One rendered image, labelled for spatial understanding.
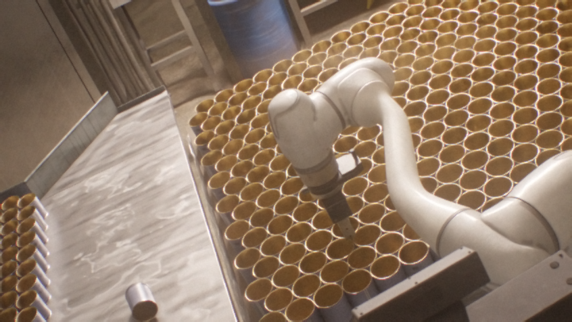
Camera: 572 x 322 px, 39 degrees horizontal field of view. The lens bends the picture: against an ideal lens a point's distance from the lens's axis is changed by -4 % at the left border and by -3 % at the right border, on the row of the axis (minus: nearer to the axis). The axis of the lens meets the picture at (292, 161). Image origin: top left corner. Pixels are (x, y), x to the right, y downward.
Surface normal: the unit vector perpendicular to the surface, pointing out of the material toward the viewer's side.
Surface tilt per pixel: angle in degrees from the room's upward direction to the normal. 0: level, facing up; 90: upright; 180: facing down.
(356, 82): 13
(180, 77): 0
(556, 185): 22
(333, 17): 0
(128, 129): 0
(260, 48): 87
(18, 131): 90
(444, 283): 61
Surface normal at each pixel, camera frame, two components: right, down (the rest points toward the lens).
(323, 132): 0.60, 0.26
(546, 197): -0.23, -0.44
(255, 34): 0.11, 0.61
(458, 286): 0.13, 0.05
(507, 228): -0.39, -0.59
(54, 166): 0.82, 0.06
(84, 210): -0.34, -0.75
